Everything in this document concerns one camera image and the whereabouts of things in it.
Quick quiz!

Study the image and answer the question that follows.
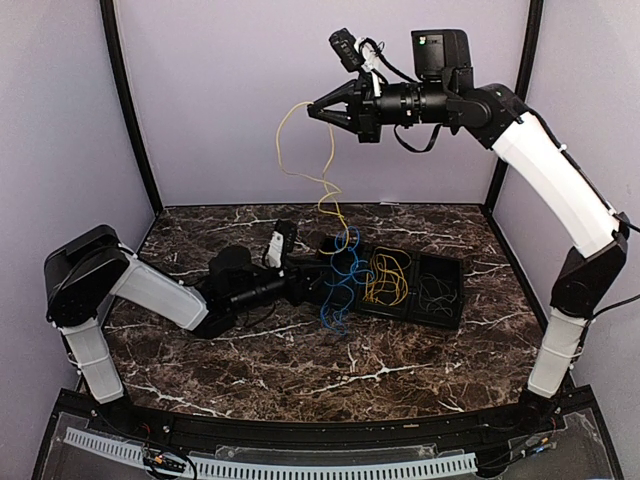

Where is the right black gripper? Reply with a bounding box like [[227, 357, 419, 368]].
[[308, 69, 453, 141]]

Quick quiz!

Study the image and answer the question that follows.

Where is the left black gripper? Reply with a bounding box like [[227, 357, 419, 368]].
[[229, 257, 333, 316]]

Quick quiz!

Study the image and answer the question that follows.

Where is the blue cable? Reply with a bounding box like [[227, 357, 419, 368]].
[[319, 225, 374, 337]]

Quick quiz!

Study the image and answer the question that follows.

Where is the grey cable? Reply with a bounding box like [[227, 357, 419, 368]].
[[417, 272, 459, 317]]

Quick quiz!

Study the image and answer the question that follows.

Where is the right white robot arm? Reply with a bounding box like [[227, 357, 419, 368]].
[[307, 78, 633, 434]]

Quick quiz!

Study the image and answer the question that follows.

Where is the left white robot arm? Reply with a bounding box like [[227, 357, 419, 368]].
[[44, 220, 328, 436]]

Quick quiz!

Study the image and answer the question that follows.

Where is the black bin near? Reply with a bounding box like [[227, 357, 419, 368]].
[[307, 232, 369, 318]]

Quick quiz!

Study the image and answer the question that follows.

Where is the black bin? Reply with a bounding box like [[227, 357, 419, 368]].
[[358, 244, 417, 320], [407, 252, 464, 331], [307, 232, 369, 318]]

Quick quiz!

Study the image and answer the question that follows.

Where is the black bin middle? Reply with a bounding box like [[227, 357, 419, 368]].
[[358, 244, 417, 320]]

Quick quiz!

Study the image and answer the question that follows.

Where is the black bin far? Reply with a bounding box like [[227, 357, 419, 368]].
[[407, 252, 464, 331]]

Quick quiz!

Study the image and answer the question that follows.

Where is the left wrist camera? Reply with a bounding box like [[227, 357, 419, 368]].
[[263, 220, 297, 269]]

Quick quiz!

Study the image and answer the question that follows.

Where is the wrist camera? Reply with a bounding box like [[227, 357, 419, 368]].
[[329, 28, 474, 91], [263, 220, 297, 269]]

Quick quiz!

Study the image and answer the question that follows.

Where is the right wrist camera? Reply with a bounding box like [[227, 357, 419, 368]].
[[329, 28, 474, 91]]

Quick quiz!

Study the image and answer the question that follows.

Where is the right black corner post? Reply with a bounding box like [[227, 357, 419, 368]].
[[482, 0, 545, 221]]

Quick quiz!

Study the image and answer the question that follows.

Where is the black corner post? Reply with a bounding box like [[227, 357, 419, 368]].
[[99, 0, 164, 217], [482, 0, 545, 221]]

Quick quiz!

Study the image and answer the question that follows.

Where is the left black corner post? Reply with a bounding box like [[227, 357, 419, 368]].
[[99, 0, 164, 217]]

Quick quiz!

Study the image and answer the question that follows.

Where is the white slotted cable duct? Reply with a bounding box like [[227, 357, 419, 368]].
[[63, 427, 478, 479]]

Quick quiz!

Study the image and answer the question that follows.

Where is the black front rail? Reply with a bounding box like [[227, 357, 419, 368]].
[[89, 389, 590, 452]]

